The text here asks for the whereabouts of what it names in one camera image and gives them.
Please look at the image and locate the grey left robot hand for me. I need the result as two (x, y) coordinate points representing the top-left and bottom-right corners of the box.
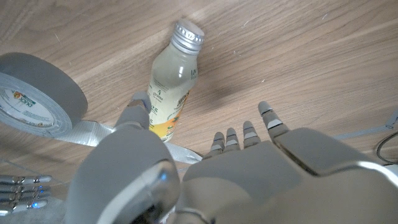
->
(63, 91), (398, 224)

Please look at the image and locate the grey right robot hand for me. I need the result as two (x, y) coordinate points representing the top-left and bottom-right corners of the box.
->
(0, 174), (53, 217)

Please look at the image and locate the grey duct tape roll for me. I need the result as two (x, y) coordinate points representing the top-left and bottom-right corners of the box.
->
(0, 52), (203, 165)

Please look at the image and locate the cream bottle with yellow label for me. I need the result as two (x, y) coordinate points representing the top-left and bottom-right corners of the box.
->
(148, 18), (205, 143)

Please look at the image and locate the silver bottle cap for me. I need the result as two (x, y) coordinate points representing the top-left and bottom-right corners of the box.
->
(170, 18), (205, 56)

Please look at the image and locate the grey tape table outline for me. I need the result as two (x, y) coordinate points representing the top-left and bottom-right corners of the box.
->
(332, 108), (398, 141)

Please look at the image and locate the black power strip cable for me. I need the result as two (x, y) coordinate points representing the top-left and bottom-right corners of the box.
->
(375, 131), (398, 166)

